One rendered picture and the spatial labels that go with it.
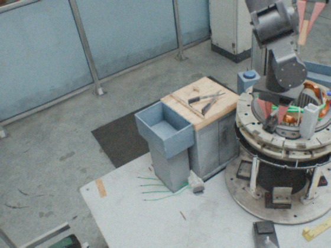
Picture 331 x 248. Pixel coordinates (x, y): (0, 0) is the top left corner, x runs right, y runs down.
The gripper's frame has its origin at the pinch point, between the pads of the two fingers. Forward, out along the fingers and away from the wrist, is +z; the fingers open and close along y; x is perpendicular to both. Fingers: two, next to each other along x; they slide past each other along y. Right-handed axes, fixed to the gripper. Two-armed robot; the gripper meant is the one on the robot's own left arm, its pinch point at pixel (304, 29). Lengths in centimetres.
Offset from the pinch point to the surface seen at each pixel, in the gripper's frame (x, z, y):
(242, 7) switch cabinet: 227, 2, -59
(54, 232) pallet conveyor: -25, 73, -61
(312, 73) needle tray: 40.3, 17.6, 6.7
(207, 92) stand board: 14.1, 25.7, -25.6
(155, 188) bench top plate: 2, 61, -36
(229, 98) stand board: 12.5, 25.5, -17.8
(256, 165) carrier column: 1.6, 40.7, -3.8
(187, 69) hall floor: 222, 71, -104
